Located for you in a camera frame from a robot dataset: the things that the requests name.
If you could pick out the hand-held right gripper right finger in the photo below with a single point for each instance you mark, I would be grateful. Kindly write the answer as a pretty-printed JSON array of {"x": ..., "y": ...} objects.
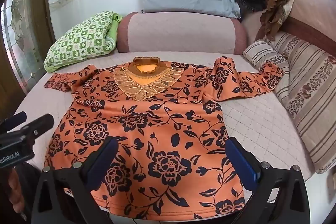
[{"x": 241, "y": 163}]

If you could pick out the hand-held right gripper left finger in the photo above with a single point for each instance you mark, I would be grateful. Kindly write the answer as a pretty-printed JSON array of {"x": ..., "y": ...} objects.
[{"x": 105, "y": 161}]

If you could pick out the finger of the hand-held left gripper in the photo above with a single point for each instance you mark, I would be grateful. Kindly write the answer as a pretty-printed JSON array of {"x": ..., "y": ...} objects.
[
  {"x": 42, "y": 121},
  {"x": 15, "y": 117}
]

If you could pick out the orange floral shirt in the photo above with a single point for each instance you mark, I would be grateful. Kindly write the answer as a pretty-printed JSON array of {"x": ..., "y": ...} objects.
[{"x": 157, "y": 134}]

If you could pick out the person's left hand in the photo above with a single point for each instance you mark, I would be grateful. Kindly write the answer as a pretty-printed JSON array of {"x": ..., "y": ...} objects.
[{"x": 17, "y": 192}]

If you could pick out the wooden stained glass door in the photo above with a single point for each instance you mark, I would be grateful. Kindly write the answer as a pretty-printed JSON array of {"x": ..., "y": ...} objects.
[{"x": 23, "y": 29}]

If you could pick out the green patterned pillow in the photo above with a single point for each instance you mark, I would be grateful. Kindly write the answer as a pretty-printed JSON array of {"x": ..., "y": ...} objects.
[{"x": 78, "y": 40}]

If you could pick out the striped floral quilt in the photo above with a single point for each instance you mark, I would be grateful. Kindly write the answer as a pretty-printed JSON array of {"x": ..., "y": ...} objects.
[{"x": 309, "y": 98}]

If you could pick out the striped floral rolled pillow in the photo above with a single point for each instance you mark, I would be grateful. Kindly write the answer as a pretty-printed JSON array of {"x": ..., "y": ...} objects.
[{"x": 260, "y": 53}]

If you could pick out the pink bolster cushion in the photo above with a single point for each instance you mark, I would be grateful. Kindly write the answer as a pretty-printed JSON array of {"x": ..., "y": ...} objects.
[{"x": 178, "y": 32}]

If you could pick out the brown ruffled garment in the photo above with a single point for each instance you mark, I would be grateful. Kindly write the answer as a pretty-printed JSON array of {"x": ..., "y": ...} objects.
[{"x": 275, "y": 3}]

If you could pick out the pink sofa backrest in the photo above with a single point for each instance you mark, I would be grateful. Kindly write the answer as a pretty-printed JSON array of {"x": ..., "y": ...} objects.
[{"x": 312, "y": 11}]

